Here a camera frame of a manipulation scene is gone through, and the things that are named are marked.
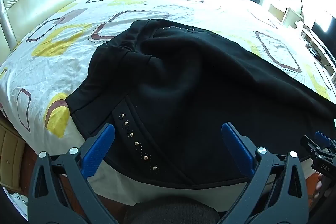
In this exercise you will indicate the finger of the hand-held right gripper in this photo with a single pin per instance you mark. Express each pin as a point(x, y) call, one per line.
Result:
point(313, 148)
point(321, 138)

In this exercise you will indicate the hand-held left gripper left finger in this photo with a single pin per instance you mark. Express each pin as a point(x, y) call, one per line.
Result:
point(97, 153)

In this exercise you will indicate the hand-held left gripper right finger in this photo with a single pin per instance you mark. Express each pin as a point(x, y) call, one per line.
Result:
point(237, 148)

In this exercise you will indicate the black pants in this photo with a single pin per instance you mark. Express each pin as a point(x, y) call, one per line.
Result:
point(183, 82)

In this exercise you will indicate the person's right hand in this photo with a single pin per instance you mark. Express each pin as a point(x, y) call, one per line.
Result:
point(319, 182)

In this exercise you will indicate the wooden bedside cabinet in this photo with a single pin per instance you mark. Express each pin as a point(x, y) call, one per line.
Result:
point(9, 150)

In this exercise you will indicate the dark knit clothing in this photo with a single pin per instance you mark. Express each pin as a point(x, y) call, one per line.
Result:
point(170, 212)

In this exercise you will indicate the patterned bed sheet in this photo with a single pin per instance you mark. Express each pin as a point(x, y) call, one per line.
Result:
point(78, 61)

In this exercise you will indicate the white television stand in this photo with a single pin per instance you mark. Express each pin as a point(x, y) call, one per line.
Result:
point(315, 43)

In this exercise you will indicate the black television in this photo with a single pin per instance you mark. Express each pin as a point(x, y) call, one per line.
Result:
point(324, 27)

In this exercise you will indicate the white dressing table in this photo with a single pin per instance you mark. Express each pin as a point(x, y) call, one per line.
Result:
point(275, 5)

